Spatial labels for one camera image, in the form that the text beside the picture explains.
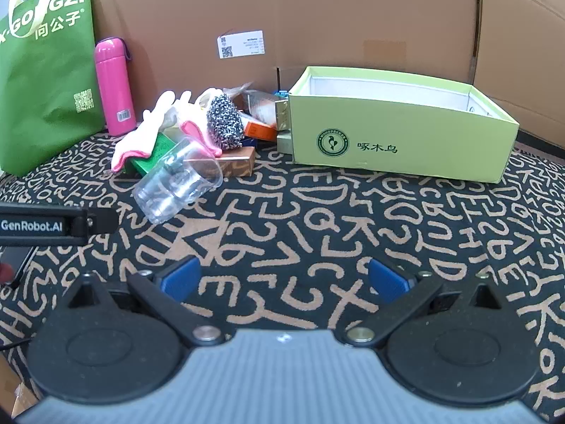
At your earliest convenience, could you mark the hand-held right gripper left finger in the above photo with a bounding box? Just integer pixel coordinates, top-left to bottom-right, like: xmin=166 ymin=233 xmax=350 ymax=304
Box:
xmin=57 ymin=255 xmax=226 ymax=347

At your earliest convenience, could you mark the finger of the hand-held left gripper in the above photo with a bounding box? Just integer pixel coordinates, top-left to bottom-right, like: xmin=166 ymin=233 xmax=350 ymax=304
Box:
xmin=84 ymin=209 xmax=119 ymax=235

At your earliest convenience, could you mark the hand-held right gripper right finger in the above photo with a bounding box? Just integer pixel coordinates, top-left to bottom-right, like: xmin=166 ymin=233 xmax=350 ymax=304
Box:
xmin=338 ymin=258 xmax=513 ymax=347

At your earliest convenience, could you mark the dark green box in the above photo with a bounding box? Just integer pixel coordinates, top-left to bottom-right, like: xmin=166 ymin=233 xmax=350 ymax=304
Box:
xmin=126 ymin=130 xmax=186 ymax=177

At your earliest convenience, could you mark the white glove pink cuff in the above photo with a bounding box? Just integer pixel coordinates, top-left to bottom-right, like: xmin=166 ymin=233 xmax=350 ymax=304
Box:
xmin=170 ymin=90 xmax=224 ymax=157
xmin=110 ymin=93 xmax=186 ymax=173

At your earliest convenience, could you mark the brown patterned box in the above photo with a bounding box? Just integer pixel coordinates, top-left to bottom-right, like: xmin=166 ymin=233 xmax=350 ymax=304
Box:
xmin=212 ymin=146 xmax=257 ymax=177

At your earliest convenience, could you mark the light green shoe box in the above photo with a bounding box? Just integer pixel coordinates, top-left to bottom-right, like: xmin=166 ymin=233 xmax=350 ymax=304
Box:
xmin=276 ymin=66 xmax=521 ymax=184

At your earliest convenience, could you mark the white and silver box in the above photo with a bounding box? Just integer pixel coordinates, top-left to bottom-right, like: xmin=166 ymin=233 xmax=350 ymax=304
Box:
xmin=240 ymin=89 xmax=283 ymax=124

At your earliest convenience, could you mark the clear plastic cup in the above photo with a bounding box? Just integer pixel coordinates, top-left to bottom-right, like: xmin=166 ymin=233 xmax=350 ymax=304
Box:
xmin=132 ymin=136 xmax=224 ymax=225

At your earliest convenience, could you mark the black and tan patterned mat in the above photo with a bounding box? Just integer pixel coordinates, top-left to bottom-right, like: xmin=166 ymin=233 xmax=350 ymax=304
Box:
xmin=0 ymin=130 xmax=565 ymax=424

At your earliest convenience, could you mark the green tote bag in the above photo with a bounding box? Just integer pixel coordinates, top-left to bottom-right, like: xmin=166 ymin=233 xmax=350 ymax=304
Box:
xmin=0 ymin=0 xmax=107 ymax=177

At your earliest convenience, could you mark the pink thermos bottle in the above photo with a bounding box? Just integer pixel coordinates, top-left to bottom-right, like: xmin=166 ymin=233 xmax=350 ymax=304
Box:
xmin=94 ymin=37 xmax=137 ymax=137

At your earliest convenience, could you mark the speckled metallic scouring pad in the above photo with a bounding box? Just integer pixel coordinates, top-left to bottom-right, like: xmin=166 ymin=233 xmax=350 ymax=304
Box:
xmin=207 ymin=94 xmax=244 ymax=151

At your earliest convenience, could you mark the orange box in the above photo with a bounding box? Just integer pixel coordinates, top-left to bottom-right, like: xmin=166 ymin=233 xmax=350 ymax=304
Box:
xmin=240 ymin=112 xmax=279 ymax=142

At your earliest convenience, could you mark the clear bag with tan contents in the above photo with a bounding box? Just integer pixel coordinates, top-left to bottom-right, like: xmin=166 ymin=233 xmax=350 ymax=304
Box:
xmin=201 ymin=82 xmax=254 ymax=102

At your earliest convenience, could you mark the white shipping label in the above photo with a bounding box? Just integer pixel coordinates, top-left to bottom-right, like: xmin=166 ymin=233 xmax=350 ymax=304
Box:
xmin=217 ymin=30 xmax=264 ymax=59

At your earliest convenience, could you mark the large brown cardboard box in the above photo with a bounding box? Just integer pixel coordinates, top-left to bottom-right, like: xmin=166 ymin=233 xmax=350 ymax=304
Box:
xmin=57 ymin=0 xmax=565 ymax=160

